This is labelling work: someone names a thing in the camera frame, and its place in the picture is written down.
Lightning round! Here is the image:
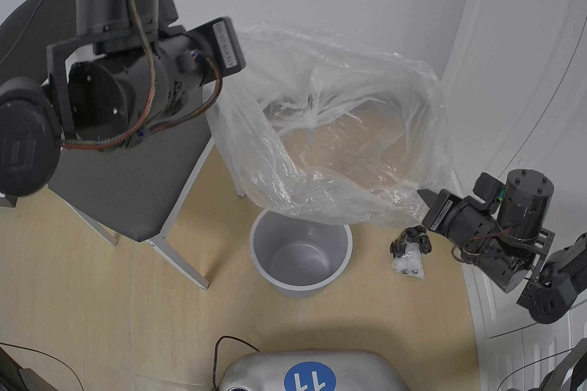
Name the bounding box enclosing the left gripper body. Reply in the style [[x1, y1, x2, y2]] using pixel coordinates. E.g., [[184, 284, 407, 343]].
[[151, 16, 246, 115]]

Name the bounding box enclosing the white door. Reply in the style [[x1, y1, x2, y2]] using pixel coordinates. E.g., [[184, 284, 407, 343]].
[[440, 0, 587, 391]]

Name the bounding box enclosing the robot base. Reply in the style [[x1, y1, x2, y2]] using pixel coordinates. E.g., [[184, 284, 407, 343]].
[[221, 349, 412, 391]]

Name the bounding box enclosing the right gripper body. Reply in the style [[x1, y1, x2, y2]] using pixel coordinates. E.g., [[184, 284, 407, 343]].
[[422, 190, 500, 243]]

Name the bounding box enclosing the clear plastic bag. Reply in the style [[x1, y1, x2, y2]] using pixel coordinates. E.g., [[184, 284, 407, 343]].
[[205, 22, 452, 232]]

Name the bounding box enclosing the crumpled black plastic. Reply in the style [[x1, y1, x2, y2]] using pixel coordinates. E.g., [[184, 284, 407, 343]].
[[390, 224, 433, 256]]

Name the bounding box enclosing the grey chair with white legs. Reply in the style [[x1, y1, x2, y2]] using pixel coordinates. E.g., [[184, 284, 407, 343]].
[[0, 0, 248, 290]]

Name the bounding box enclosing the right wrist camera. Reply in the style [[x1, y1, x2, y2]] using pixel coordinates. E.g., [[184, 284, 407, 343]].
[[472, 172, 505, 212]]

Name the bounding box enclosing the grey trash bin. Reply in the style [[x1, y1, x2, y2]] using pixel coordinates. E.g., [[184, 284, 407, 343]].
[[249, 208, 354, 299]]

